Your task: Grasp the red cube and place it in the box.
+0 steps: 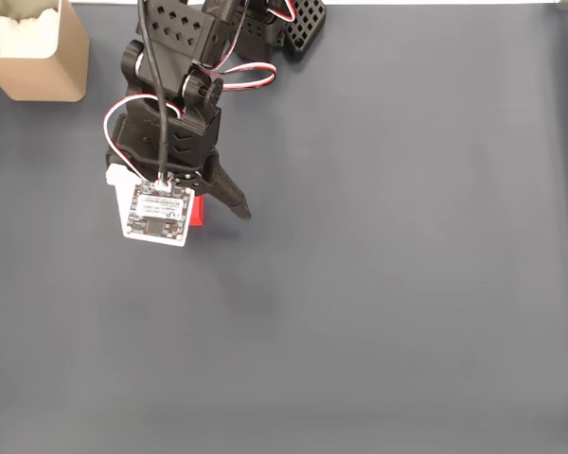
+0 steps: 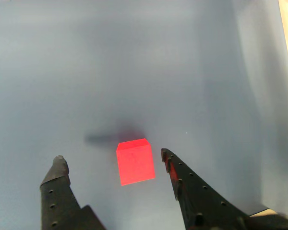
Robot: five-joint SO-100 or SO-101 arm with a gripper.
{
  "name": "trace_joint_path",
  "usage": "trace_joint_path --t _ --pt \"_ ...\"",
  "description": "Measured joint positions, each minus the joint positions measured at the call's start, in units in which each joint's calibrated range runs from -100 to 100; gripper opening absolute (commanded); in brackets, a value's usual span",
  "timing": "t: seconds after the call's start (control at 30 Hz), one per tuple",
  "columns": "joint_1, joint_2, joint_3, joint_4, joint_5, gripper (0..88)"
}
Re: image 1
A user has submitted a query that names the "red cube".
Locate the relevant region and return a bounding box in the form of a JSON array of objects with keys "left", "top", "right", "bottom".
[{"left": 186, "top": 193, "right": 207, "bottom": 240}]

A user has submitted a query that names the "beige box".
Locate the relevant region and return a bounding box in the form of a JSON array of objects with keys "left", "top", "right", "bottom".
[{"left": 0, "top": 0, "right": 91, "bottom": 103}]

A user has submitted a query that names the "dark blue-grey mat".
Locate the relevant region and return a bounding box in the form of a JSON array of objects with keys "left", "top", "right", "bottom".
[{"left": 0, "top": 3, "right": 568, "bottom": 454}]

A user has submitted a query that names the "white tissue paper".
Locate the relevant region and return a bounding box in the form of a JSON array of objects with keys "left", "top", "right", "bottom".
[{"left": 0, "top": 8, "right": 61, "bottom": 59}]

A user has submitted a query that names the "black camera cable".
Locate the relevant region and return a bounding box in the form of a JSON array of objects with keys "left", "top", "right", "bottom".
[{"left": 136, "top": 0, "right": 171, "bottom": 185}]

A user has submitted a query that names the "white camera board mount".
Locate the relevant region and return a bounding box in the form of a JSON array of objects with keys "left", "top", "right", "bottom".
[{"left": 104, "top": 163, "right": 194, "bottom": 248}]

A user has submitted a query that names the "red white servo cable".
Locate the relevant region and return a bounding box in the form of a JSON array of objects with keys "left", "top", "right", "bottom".
[
  {"left": 203, "top": 0, "right": 297, "bottom": 91},
  {"left": 102, "top": 94, "right": 184, "bottom": 183}
]

